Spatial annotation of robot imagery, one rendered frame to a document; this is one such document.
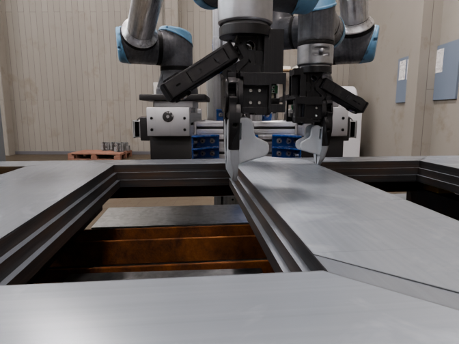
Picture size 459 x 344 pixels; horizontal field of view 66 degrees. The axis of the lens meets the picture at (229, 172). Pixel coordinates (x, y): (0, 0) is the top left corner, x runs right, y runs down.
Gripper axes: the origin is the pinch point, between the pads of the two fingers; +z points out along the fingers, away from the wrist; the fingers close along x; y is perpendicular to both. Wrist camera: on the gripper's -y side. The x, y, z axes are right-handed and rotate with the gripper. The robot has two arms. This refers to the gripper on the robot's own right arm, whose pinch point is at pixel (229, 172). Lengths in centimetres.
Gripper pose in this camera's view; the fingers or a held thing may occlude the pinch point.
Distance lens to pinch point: 51.9
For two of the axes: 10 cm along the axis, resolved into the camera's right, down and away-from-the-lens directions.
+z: 0.0, 9.9, 1.7
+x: -1.1, -1.7, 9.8
